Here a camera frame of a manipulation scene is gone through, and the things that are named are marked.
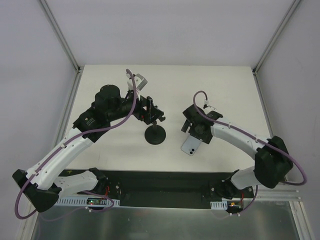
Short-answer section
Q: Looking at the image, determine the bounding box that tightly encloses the black phone stand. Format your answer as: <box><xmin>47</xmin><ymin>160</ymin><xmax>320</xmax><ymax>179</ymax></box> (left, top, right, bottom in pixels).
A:
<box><xmin>144</xmin><ymin>121</ymin><xmax>167</xmax><ymax>145</ymax></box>

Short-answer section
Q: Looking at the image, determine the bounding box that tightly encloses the light blue smartphone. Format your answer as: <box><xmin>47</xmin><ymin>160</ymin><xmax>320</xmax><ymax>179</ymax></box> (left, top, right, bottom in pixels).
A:
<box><xmin>180</xmin><ymin>135</ymin><xmax>202</xmax><ymax>156</ymax></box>

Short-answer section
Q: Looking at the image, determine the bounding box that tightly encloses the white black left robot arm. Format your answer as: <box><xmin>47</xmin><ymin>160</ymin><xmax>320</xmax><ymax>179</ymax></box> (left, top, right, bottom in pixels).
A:
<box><xmin>12</xmin><ymin>84</ymin><xmax>165</xmax><ymax>213</ymax></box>

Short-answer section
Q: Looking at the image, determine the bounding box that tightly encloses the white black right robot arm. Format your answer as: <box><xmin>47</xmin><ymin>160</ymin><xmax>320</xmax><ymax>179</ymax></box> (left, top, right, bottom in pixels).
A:
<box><xmin>181</xmin><ymin>105</ymin><xmax>294</xmax><ymax>200</ymax></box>

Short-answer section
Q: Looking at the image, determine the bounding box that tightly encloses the shiny metal front panel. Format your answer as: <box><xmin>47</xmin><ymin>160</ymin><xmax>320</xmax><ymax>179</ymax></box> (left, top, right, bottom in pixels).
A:
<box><xmin>18</xmin><ymin>200</ymin><xmax>309</xmax><ymax>240</ymax></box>

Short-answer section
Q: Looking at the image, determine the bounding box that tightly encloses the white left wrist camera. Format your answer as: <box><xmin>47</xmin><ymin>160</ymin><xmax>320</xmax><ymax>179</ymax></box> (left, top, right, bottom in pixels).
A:
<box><xmin>126</xmin><ymin>73</ymin><xmax>148</xmax><ymax>91</ymax></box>

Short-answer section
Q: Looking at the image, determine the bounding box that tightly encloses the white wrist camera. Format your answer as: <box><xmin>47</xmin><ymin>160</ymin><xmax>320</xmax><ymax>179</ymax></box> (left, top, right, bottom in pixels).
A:
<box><xmin>126</xmin><ymin>73</ymin><xmax>148</xmax><ymax>91</ymax></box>
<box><xmin>202</xmin><ymin>100</ymin><xmax>219</xmax><ymax>120</ymax></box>

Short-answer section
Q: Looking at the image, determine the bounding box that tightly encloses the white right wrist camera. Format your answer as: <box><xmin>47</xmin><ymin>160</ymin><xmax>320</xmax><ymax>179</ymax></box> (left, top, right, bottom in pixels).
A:
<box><xmin>202</xmin><ymin>100</ymin><xmax>219</xmax><ymax>120</ymax></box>

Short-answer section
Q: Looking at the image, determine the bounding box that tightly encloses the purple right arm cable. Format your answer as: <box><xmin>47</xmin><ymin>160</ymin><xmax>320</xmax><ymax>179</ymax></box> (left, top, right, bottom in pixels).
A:
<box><xmin>193</xmin><ymin>90</ymin><xmax>309</xmax><ymax>187</ymax></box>

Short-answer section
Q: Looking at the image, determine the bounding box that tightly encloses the aluminium right table rail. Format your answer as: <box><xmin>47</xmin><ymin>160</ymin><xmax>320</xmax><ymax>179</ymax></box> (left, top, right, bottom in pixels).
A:
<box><xmin>252</xmin><ymin>71</ymin><xmax>282</xmax><ymax>137</ymax></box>

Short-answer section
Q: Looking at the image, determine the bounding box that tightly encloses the aluminium table rail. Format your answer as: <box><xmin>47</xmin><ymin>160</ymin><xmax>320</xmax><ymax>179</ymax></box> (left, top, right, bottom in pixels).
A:
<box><xmin>15</xmin><ymin>65</ymin><xmax>85</xmax><ymax>240</ymax></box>
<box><xmin>252</xmin><ymin>71</ymin><xmax>282</xmax><ymax>137</ymax></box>

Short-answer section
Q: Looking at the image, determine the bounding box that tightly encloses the aluminium left frame post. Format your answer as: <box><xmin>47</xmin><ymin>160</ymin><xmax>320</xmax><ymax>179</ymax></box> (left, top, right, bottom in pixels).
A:
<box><xmin>37</xmin><ymin>0</ymin><xmax>81</xmax><ymax>73</ymax></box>

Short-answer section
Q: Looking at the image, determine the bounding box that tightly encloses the aluminium frame post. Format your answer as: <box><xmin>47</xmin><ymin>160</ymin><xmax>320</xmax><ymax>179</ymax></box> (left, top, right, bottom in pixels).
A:
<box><xmin>252</xmin><ymin>0</ymin><xmax>303</xmax><ymax>76</ymax></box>
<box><xmin>37</xmin><ymin>0</ymin><xmax>81</xmax><ymax>73</ymax></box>

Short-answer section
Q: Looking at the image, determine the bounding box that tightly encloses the white slotted right cable duct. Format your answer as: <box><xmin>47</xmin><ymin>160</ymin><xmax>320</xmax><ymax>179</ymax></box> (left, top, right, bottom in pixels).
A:
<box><xmin>210</xmin><ymin>200</ymin><xmax>228</xmax><ymax>211</ymax></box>

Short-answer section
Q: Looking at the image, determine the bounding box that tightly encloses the white slotted cable duct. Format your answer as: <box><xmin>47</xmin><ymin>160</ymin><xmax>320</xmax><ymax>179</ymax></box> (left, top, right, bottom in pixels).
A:
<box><xmin>55</xmin><ymin>196</ymin><xmax>120</xmax><ymax>208</ymax></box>
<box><xmin>210</xmin><ymin>200</ymin><xmax>228</xmax><ymax>211</ymax></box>

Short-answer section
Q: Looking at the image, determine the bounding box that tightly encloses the white slotted left cable duct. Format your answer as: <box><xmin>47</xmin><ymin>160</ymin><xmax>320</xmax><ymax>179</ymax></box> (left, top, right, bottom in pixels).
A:
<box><xmin>55</xmin><ymin>196</ymin><xmax>120</xmax><ymax>208</ymax></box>

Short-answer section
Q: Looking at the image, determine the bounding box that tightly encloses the aluminium right frame post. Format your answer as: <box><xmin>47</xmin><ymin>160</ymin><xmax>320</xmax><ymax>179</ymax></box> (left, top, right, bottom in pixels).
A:
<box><xmin>252</xmin><ymin>0</ymin><xmax>303</xmax><ymax>76</ymax></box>

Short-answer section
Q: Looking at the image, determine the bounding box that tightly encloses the aluminium left table rail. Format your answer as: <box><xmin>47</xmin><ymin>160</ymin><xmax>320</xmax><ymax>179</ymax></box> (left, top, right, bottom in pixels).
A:
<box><xmin>15</xmin><ymin>65</ymin><xmax>85</xmax><ymax>240</ymax></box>

